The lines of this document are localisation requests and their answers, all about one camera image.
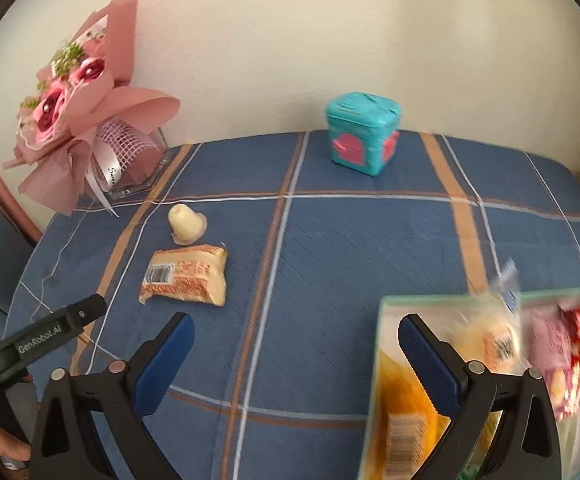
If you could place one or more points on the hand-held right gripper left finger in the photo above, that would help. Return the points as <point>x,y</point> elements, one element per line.
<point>164,360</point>

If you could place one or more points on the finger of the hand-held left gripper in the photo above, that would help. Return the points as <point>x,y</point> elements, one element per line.
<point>87,312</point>

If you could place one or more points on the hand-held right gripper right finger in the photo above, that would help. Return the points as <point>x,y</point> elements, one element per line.
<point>430,365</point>

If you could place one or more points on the yellow cake packet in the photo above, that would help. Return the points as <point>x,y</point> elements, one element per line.
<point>405,410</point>

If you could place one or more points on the clear bun packet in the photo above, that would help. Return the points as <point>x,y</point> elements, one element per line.
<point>480,340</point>

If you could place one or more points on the orange white snack packet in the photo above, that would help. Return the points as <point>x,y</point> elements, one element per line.
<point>189,275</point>

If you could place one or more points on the pink cake packet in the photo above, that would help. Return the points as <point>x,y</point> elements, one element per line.
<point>550,350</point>

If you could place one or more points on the cream jelly cup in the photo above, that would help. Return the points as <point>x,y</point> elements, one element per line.
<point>184,222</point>

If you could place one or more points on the person's left hand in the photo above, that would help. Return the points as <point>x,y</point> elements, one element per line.
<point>9,450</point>

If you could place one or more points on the pink chair back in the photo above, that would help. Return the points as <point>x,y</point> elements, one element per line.
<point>4,200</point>

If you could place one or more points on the blue plaid tablecloth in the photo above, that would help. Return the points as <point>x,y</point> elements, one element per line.
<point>320,270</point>

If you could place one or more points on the clear glass vase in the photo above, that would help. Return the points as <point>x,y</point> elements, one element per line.
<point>134,175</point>

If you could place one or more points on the pink rose bouquet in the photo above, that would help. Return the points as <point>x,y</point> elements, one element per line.
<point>69,90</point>

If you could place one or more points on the teal box with pink prints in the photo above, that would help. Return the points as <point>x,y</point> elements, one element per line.
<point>360,135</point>

